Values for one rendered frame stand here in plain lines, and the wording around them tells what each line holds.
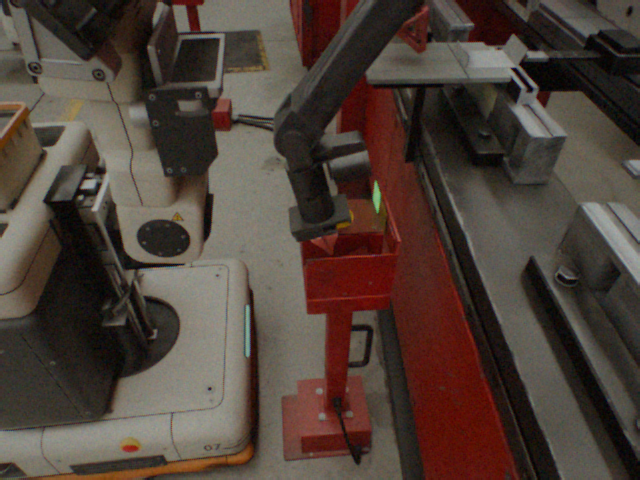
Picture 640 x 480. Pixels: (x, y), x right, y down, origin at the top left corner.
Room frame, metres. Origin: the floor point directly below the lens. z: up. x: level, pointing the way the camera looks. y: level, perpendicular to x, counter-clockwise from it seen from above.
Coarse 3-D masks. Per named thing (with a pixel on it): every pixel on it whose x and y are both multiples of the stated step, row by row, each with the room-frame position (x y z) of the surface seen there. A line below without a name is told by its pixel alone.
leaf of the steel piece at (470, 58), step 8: (456, 48) 0.94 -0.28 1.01; (464, 56) 0.88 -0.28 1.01; (472, 56) 0.92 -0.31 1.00; (480, 56) 0.92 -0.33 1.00; (488, 56) 0.92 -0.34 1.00; (496, 56) 0.92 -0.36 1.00; (504, 56) 0.92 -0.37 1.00; (464, 64) 0.87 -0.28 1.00; (472, 64) 0.88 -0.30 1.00; (480, 64) 0.88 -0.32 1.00; (488, 64) 0.88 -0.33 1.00; (496, 64) 0.88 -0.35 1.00; (504, 64) 0.88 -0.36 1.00; (512, 64) 0.88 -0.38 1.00
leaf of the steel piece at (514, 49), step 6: (510, 42) 0.94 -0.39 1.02; (516, 42) 0.92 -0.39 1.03; (504, 48) 0.94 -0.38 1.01; (510, 48) 0.92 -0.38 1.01; (516, 48) 0.90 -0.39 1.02; (522, 48) 0.88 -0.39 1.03; (510, 54) 0.91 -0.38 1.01; (516, 54) 0.89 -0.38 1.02; (522, 54) 0.87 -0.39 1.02; (516, 60) 0.88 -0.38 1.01; (516, 66) 0.86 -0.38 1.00
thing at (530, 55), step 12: (588, 36) 0.98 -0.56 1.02; (600, 36) 0.95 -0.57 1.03; (612, 36) 0.93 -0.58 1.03; (624, 36) 0.93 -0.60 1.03; (588, 48) 0.96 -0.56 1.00; (600, 48) 0.92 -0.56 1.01; (612, 48) 0.90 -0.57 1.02; (624, 48) 0.87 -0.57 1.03; (636, 48) 0.87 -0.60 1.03; (528, 60) 0.90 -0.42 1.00; (540, 60) 0.90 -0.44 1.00; (552, 60) 0.90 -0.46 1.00; (564, 60) 0.90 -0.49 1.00; (576, 60) 0.90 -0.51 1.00; (588, 60) 0.90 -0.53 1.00; (600, 60) 0.90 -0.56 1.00; (612, 60) 0.87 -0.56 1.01; (624, 60) 0.86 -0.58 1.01; (636, 60) 0.86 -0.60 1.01; (612, 72) 0.86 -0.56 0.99; (624, 72) 0.86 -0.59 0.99; (636, 72) 0.86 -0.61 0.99
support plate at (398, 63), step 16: (400, 48) 0.97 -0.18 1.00; (432, 48) 0.97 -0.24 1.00; (448, 48) 0.97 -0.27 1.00; (464, 48) 0.97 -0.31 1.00; (480, 48) 0.96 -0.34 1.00; (384, 64) 0.88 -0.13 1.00; (400, 64) 0.88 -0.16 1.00; (416, 64) 0.88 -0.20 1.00; (432, 64) 0.88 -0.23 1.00; (448, 64) 0.88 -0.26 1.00; (368, 80) 0.82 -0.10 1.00; (384, 80) 0.82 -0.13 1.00; (400, 80) 0.82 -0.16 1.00; (416, 80) 0.82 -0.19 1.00; (432, 80) 0.82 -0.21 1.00; (448, 80) 0.82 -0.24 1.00; (464, 80) 0.82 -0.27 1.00; (480, 80) 0.82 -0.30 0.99; (496, 80) 0.82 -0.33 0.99
